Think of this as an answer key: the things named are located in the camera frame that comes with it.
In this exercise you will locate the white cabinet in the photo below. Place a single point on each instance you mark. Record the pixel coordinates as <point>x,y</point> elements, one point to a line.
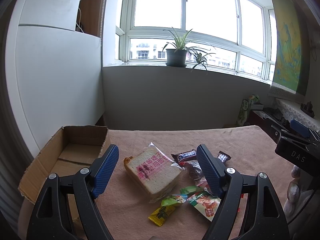
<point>52,71</point>

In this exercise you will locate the brown Snickers bar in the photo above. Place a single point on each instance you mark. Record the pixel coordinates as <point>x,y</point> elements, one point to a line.
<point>184,156</point>

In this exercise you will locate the wooden shelf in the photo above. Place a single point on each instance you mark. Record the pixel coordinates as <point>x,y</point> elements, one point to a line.
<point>89,17</point>

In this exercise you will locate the green patterned box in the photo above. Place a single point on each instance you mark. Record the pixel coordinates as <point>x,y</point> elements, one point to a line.
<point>245,108</point>

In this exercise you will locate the white window frame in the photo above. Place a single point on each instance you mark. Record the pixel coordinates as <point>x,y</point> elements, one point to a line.
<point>237,37</point>

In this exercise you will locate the brown cardboard box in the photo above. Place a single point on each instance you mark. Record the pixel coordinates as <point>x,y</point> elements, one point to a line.
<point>70,149</point>

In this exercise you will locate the clear bag dark dried fruit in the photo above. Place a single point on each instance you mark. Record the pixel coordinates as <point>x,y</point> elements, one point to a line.
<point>194,169</point>

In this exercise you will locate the white lace cloth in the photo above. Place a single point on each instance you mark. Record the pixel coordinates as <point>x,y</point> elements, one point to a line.
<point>291,111</point>

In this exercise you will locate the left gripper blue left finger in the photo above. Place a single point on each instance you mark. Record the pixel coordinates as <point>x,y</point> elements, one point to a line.
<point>102,169</point>

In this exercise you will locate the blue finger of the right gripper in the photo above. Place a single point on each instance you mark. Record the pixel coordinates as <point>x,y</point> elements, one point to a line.
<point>300,128</point>

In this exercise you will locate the hanging map scroll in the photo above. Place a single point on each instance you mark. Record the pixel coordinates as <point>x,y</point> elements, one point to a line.
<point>291,74</point>

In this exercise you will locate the potted spider plant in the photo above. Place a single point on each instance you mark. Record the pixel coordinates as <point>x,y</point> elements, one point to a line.
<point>178,48</point>

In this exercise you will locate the right hand white glove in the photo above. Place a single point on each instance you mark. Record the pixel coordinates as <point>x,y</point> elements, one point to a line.
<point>292,203</point>

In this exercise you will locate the packaged toast bread slice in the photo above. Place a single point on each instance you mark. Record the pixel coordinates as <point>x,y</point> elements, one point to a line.
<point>154,172</point>

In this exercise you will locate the small black candy wrapper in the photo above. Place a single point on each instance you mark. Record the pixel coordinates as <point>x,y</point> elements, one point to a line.
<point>223,157</point>

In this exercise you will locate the dark side table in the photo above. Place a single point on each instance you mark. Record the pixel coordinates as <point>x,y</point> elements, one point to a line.
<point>269,124</point>

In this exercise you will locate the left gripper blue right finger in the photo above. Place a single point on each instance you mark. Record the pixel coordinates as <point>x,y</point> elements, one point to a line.
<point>213,170</point>

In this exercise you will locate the red green snack packet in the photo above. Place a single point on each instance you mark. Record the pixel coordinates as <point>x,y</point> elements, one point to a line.
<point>205,203</point>

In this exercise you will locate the yellow candy wrapper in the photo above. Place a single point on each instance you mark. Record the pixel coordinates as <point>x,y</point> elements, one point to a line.
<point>159,216</point>

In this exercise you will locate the green jelly cup snack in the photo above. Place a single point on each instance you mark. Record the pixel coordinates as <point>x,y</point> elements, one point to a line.
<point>181,197</point>

